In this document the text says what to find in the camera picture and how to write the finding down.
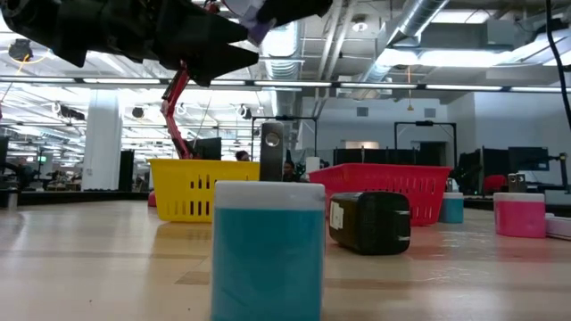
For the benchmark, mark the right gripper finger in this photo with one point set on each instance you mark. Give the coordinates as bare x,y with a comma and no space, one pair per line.
294,9

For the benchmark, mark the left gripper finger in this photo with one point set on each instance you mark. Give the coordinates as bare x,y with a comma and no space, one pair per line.
214,29
218,62

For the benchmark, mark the yellow plastic basket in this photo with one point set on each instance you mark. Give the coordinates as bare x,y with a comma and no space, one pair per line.
187,187

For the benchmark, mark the red plastic basket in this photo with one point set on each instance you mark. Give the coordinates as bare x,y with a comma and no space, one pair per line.
379,178

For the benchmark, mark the blue charger with white top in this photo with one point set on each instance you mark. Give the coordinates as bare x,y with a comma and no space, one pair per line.
267,258
454,209

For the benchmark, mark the black charger with prongs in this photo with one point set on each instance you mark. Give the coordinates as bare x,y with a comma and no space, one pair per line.
366,223

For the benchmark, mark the pink charger with white top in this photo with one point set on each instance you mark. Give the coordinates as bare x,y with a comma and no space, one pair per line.
519,218

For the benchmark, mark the white rectangular box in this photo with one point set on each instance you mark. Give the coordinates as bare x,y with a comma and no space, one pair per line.
560,227

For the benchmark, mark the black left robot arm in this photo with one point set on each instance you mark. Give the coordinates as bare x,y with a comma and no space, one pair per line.
35,22

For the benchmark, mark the red desk lamp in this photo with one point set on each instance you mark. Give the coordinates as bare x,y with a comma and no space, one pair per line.
171,102

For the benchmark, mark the black monitor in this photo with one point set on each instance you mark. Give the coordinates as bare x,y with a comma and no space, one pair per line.
528,159
207,149

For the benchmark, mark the person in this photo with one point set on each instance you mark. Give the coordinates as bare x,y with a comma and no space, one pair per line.
288,170
243,156

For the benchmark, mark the long ceiling light strip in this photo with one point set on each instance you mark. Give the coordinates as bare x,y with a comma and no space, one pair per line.
379,85

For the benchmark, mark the white pillar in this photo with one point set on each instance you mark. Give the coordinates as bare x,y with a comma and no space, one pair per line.
101,147

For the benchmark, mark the black round ceiling fixture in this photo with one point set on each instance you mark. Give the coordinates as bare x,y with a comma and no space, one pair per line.
20,49

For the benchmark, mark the black tall box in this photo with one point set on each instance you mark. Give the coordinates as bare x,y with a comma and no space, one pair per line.
126,171

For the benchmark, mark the red chair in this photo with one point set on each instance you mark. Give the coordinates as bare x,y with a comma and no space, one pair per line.
494,183

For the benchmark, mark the silver ceiling duct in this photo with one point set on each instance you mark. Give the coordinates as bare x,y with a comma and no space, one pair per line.
283,67
419,13

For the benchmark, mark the silver metal post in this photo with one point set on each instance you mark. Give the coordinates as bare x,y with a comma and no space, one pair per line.
285,118

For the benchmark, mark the black station frame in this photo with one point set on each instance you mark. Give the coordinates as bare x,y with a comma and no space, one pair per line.
424,123

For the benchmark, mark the grey metal post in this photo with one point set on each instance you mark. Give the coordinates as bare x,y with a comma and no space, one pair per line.
12,199

